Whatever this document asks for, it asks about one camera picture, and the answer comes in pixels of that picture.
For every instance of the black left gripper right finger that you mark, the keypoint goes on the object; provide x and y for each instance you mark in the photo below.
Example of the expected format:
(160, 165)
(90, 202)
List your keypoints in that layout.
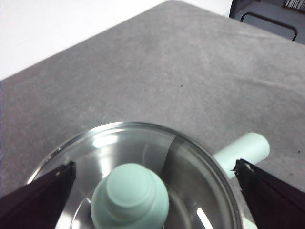
(274, 202)

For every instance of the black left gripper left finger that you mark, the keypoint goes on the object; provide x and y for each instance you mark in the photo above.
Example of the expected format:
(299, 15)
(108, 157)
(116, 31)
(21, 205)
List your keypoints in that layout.
(33, 205)

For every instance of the glass lid with green knob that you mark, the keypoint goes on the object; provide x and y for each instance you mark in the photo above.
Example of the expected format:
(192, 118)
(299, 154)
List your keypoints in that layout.
(129, 190)

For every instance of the mint green breakfast machine base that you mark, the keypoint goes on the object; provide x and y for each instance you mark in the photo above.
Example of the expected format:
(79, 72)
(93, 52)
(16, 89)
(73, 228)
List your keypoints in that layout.
(249, 225)

